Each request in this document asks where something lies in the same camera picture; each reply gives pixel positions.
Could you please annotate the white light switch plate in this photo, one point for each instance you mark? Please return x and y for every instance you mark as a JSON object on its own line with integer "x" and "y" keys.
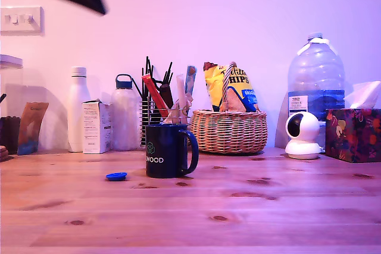
{"x": 22, "y": 20}

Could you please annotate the white tissue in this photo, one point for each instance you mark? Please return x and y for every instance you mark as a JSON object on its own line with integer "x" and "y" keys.
{"x": 365, "y": 94}

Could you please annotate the brown paper pouch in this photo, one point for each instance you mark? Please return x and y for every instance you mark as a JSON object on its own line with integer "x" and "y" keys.
{"x": 31, "y": 129}

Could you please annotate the clear jar with white lid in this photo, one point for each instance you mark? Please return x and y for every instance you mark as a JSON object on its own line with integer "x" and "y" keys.
{"x": 10, "y": 87}

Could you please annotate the blue sachet stick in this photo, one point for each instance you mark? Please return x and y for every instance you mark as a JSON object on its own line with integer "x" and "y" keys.
{"x": 190, "y": 82}

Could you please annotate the dark blue printed mug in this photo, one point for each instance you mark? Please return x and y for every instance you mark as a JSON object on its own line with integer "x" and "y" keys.
{"x": 165, "y": 150}

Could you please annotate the frosted bottle with blue lid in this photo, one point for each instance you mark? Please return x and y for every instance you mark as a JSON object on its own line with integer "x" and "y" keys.
{"x": 125, "y": 117}

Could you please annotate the black straw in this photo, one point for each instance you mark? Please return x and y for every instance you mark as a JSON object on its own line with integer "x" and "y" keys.
{"x": 151, "y": 76}
{"x": 146, "y": 75}
{"x": 137, "y": 89}
{"x": 168, "y": 73}

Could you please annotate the white sachet stick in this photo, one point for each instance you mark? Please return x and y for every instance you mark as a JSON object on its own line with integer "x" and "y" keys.
{"x": 180, "y": 91}

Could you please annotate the brown sachet stick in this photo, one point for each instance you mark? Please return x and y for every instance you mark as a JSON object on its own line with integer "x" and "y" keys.
{"x": 166, "y": 97}

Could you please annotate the small white cardboard box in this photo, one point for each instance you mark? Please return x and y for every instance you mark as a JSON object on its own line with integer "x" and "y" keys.
{"x": 96, "y": 126}

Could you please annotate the yellow tortilla chips bag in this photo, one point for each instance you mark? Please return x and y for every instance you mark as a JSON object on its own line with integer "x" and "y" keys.
{"x": 214, "y": 87}

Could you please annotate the floral tissue box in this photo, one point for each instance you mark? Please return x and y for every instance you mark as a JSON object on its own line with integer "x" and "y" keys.
{"x": 353, "y": 135}

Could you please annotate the large clear water bottle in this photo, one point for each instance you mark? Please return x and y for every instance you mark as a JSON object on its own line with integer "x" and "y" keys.
{"x": 316, "y": 72}

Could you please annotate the red sachet stick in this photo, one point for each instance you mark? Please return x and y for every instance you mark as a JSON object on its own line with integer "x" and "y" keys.
{"x": 154, "y": 94}

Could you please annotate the stack of cork coasters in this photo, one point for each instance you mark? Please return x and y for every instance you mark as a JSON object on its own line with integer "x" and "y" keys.
{"x": 5, "y": 153}

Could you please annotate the small white round camera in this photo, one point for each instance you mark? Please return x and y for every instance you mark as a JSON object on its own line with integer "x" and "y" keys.
{"x": 307, "y": 126}

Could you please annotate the white metal bottle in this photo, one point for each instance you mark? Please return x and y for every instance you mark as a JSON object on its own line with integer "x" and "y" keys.
{"x": 78, "y": 111}

